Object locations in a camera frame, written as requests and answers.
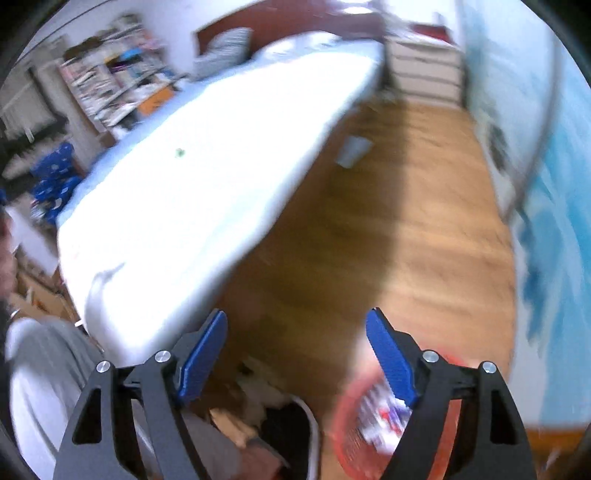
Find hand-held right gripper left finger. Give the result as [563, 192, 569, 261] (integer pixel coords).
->
[53, 309, 229, 480]

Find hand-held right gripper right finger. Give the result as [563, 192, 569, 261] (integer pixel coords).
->
[365, 308, 541, 480]

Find red plastic basket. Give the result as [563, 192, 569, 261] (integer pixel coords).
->
[332, 357, 467, 480]

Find white printed wrapper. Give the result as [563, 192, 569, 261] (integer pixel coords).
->
[359, 382, 413, 455]

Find black slipper with white edge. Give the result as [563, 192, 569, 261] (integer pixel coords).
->
[259, 394, 321, 480]

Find person's foot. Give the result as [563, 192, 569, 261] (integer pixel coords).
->
[240, 443, 287, 480]

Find person's grey trouser leg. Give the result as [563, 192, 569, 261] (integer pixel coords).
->
[7, 318, 153, 480]

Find cardboard box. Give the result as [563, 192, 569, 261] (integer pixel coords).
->
[11, 272, 79, 324]

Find white bed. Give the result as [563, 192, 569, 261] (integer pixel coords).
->
[55, 31, 386, 365]

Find white paper sheet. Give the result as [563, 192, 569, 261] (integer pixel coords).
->
[336, 136, 374, 168]

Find blue flower wardrobe door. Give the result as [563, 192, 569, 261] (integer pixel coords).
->
[510, 9, 591, 428]

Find orange box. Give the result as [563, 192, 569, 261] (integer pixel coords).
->
[137, 87, 179, 117]

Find white drawer cabinet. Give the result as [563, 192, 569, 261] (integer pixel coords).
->
[385, 34, 465, 109]

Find dark flower wardrobe door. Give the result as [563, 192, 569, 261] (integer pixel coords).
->
[462, 0, 559, 217]

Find cluttered bookshelf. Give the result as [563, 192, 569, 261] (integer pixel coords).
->
[58, 14, 185, 134]

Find striped pillow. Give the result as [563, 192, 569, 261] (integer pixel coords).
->
[194, 27, 254, 79]

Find dark red headboard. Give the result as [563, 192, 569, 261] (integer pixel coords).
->
[196, 2, 384, 51]

